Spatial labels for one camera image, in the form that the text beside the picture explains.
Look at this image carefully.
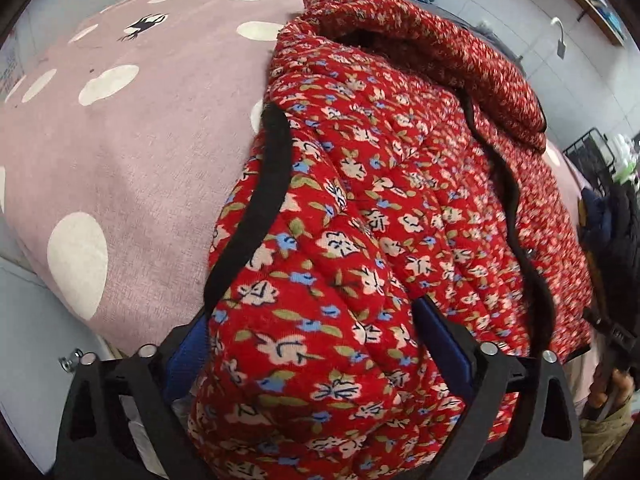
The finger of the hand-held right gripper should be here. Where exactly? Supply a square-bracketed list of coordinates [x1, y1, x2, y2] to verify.
[581, 307, 633, 358]

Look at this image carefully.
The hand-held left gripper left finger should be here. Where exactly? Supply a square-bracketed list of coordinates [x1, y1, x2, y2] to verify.
[54, 310, 211, 480]

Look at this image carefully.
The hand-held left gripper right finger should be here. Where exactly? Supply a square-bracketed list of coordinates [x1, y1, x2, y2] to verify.
[414, 297, 585, 480]

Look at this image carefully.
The red floral quilted jacket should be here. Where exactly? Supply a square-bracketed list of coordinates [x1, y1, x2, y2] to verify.
[187, 0, 597, 480]

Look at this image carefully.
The person's right forearm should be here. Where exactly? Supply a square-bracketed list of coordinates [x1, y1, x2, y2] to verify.
[579, 402, 633, 463]

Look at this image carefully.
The black ribbed garment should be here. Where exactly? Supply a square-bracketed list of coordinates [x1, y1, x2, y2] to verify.
[577, 182, 640, 321]

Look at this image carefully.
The metal bolt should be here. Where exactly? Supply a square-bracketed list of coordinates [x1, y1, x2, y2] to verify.
[59, 349, 98, 372]

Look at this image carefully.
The navy garment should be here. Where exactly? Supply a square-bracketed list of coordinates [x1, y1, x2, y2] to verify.
[580, 186, 613, 233]

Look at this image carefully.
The pink polka dot blanket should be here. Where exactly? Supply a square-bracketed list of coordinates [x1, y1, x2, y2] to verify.
[0, 0, 587, 361]

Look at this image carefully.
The black wire rack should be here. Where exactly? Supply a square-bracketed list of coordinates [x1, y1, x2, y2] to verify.
[562, 127, 613, 193]

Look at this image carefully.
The wall poster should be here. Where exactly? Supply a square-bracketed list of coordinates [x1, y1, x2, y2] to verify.
[0, 30, 25, 103]

